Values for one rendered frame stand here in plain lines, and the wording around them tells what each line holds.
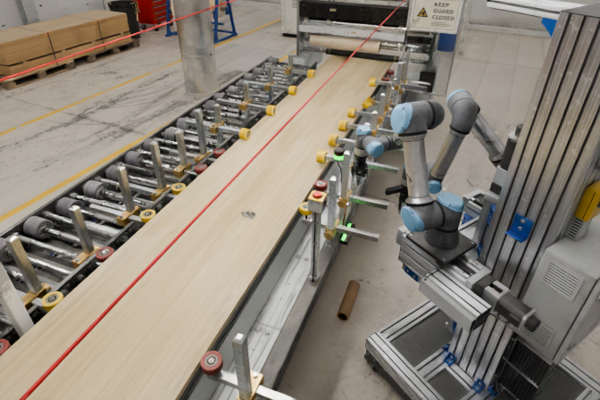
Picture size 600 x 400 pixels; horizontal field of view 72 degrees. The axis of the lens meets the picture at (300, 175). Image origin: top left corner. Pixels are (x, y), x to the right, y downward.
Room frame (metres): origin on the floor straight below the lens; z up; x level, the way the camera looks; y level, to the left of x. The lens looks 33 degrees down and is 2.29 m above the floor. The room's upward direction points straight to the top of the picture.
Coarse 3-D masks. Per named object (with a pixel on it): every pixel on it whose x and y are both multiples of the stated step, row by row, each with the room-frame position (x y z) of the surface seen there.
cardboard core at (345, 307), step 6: (354, 282) 2.04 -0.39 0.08; (348, 288) 1.98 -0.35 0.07; (354, 288) 1.98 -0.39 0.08; (348, 294) 1.93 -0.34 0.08; (354, 294) 1.94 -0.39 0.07; (342, 300) 1.90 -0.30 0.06; (348, 300) 1.88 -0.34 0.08; (342, 306) 1.83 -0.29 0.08; (348, 306) 1.83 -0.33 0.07; (342, 312) 1.78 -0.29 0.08; (348, 312) 1.79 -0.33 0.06; (342, 318) 1.79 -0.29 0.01; (348, 318) 1.76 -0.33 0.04
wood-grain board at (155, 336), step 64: (384, 64) 4.38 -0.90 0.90; (256, 128) 2.81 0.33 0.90; (320, 128) 2.82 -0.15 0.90; (192, 192) 1.96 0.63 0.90; (256, 192) 1.97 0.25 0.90; (128, 256) 1.43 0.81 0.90; (192, 256) 1.43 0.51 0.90; (256, 256) 1.44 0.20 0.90; (64, 320) 1.07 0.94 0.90; (128, 320) 1.07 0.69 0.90; (192, 320) 1.07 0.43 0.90; (0, 384) 0.80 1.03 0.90; (64, 384) 0.80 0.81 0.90; (128, 384) 0.81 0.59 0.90
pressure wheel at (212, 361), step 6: (204, 354) 0.92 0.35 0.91; (210, 354) 0.92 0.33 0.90; (216, 354) 0.92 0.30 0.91; (204, 360) 0.90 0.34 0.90; (210, 360) 0.89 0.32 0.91; (216, 360) 0.90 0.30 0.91; (204, 366) 0.87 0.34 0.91; (210, 366) 0.87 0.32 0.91; (216, 366) 0.87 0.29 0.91; (204, 372) 0.86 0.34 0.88; (210, 372) 0.86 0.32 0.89; (216, 372) 0.86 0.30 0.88
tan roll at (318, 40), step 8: (304, 40) 4.83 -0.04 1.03; (312, 40) 4.74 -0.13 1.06; (320, 40) 4.71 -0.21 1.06; (328, 40) 4.68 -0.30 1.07; (336, 40) 4.66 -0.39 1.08; (344, 40) 4.63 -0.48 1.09; (352, 40) 4.60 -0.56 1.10; (360, 40) 4.58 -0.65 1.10; (368, 40) 4.57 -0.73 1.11; (344, 48) 4.63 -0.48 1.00; (352, 48) 4.59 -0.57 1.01; (360, 48) 4.55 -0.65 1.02; (368, 48) 4.51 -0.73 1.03; (376, 48) 4.48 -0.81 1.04; (384, 48) 4.50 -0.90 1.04; (392, 48) 4.46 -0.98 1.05; (400, 48) 4.44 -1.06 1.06
